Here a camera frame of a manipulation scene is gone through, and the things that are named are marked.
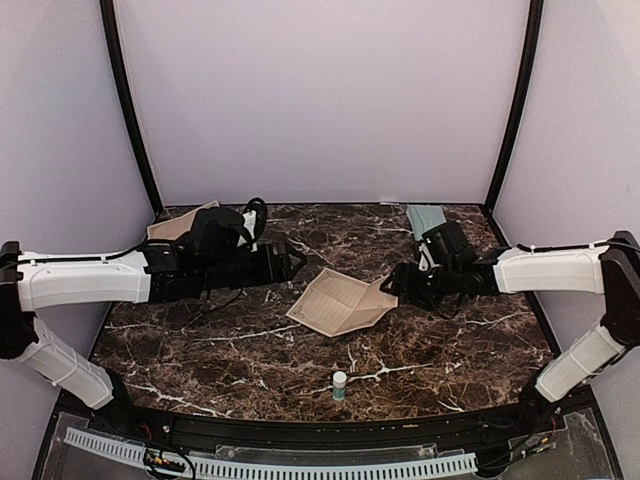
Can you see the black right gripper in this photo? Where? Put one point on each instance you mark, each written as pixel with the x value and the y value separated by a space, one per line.
pixel 405 282

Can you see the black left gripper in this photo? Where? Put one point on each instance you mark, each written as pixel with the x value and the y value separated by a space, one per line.
pixel 281 263

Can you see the beige lined letter paper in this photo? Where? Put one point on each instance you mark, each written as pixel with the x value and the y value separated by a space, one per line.
pixel 335 304

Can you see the teal envelope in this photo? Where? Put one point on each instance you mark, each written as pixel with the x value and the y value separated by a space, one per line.
pixel 422 218

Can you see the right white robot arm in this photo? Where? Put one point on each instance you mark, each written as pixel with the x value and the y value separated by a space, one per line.
pixel 609 268

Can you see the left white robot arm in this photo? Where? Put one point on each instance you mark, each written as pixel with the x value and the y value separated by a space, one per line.
pixel 151 273

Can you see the white green glue stick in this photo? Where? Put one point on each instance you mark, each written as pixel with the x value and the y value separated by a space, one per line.
pixel 339 381

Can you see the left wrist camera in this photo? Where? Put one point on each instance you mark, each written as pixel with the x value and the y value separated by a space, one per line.
pixel 255 216

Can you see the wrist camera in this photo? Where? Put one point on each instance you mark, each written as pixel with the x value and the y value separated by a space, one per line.
pixel 255 216
pixel 446 245

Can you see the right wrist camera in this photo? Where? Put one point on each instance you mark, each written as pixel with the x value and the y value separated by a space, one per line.
pixel 446 245

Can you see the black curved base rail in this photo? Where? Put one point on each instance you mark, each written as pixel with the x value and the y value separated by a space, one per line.
pixel 481 429

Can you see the white slotted cable duct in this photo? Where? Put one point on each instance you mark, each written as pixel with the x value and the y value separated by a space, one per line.
pixel 254 463

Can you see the right black frame post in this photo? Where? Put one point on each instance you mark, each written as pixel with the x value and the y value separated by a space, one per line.
pixel 524 74

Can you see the black frame post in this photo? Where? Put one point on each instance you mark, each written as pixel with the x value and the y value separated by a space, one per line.
pixel 128 109
pixel 524 74

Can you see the left black frame post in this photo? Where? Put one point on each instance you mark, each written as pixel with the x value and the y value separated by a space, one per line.
pixel 128 109

